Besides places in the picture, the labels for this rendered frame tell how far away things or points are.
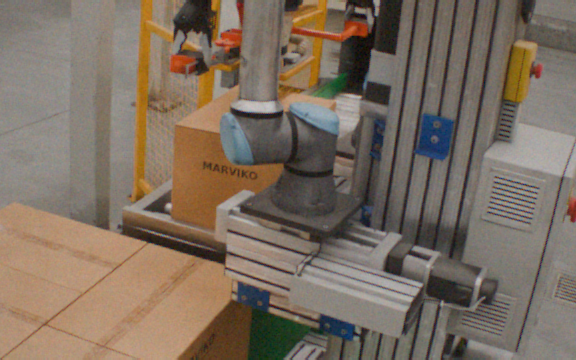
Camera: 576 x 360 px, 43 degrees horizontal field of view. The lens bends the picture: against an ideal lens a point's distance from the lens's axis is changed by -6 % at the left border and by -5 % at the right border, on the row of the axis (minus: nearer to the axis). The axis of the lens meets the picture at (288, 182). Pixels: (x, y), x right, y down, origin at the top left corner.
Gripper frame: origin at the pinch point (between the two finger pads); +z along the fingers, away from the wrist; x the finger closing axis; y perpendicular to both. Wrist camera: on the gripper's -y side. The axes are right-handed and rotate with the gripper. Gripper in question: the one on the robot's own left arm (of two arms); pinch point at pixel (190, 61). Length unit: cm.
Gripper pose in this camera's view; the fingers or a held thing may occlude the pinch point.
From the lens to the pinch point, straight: 211.5
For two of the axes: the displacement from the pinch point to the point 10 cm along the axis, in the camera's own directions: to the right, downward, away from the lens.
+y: 3.2, -3.3, 8.9
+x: -9.4, -2.1, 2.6
